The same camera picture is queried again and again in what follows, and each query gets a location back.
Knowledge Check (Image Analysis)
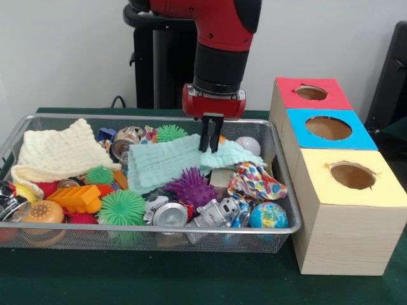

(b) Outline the black and red robot pedestal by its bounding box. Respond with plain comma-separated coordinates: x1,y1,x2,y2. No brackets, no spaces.
123,4,240,111

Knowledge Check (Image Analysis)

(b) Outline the dark green table cloth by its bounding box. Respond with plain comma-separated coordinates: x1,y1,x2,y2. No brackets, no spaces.
0,107,407,305
380,114,407,138

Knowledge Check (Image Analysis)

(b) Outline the colourful heart print cloth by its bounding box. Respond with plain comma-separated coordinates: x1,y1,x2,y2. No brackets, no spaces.
227,161,289,201

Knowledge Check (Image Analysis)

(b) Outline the orange plastic block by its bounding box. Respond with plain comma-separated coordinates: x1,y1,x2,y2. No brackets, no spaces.
46,184,103,214

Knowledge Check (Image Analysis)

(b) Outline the green spiky ball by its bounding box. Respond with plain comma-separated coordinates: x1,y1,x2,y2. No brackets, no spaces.
96,189,148,226

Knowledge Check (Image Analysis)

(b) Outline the white baseball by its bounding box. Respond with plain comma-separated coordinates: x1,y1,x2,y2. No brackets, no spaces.
235,136,262,157

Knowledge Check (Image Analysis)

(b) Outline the wooden box with three holes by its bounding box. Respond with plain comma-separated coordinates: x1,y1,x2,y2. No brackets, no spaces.
268,76,407,276

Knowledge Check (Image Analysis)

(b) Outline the mint green waffle cloth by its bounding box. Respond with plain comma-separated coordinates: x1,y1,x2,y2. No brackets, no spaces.
127,133,268,195

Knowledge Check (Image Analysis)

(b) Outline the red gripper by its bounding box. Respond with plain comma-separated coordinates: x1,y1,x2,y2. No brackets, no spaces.
182,84,246,153

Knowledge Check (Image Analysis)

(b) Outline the black upright panel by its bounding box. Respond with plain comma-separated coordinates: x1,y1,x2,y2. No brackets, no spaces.
364,20,407,128

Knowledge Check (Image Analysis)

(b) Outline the globe print ball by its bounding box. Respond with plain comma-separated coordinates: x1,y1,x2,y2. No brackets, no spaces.
249,202,289,229

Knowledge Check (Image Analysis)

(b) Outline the toy burger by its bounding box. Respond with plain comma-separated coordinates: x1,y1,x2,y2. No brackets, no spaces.
21,200,65,224

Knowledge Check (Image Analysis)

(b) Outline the silver toy robot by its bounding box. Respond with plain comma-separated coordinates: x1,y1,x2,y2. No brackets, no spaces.
184,197,240,229

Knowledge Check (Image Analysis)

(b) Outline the shallow metal mesh bin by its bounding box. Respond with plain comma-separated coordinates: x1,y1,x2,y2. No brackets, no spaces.
0,113,302,254

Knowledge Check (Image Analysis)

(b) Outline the cream waffle cloth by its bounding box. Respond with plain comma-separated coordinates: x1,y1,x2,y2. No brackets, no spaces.
11,118,121,198

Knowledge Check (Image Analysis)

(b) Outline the purple spiky ball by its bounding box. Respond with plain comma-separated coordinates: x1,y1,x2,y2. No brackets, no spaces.
164,167,220,210

